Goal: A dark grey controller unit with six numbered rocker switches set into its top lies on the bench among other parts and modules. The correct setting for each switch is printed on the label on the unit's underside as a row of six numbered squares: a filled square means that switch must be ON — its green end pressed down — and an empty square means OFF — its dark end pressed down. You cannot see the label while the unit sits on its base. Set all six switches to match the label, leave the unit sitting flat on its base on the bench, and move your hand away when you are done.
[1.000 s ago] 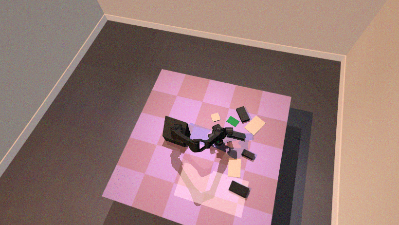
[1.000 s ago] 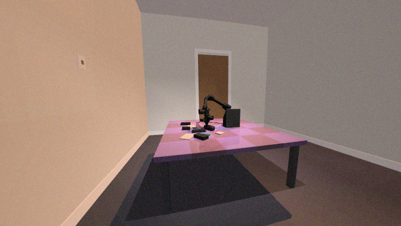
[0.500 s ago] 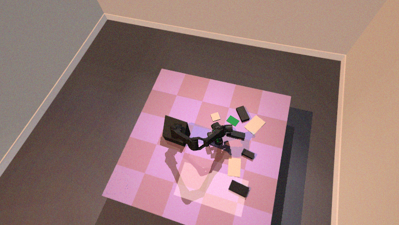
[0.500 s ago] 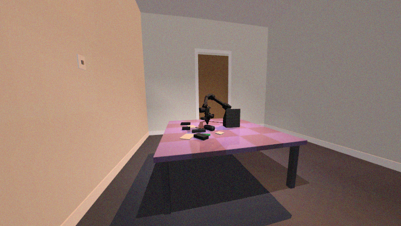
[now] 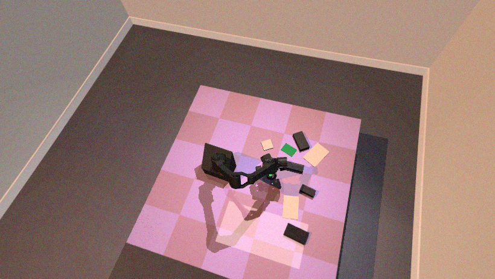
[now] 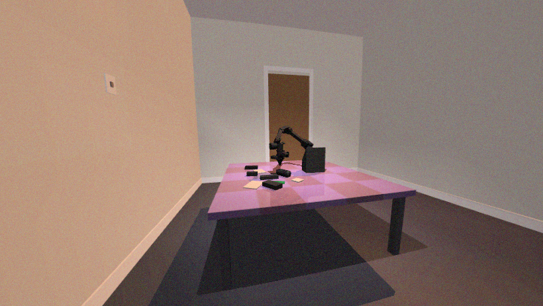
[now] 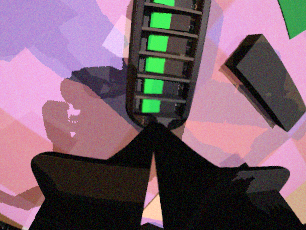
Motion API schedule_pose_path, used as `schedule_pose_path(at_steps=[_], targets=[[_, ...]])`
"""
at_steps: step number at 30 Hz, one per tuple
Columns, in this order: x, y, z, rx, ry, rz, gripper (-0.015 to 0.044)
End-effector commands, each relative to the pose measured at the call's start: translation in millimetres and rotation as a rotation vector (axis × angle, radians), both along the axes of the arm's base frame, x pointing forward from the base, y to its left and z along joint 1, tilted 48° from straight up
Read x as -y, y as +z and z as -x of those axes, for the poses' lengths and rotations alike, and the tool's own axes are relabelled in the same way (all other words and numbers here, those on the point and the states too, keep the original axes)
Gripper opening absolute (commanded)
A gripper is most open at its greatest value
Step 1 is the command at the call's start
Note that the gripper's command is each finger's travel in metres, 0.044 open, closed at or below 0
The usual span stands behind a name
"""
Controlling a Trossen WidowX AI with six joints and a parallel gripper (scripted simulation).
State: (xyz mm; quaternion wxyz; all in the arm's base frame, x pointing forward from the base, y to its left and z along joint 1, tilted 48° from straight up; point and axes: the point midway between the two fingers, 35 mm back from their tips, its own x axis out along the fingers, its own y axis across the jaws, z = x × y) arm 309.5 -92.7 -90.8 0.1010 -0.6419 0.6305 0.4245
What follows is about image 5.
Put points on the peach flat square panel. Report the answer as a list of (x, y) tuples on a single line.
[(316, 154)]

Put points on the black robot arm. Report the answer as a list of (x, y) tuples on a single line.
[(270, 166)]

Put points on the dark grey switch panel with green rocker switches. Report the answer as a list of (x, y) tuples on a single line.
[(272, 176)]

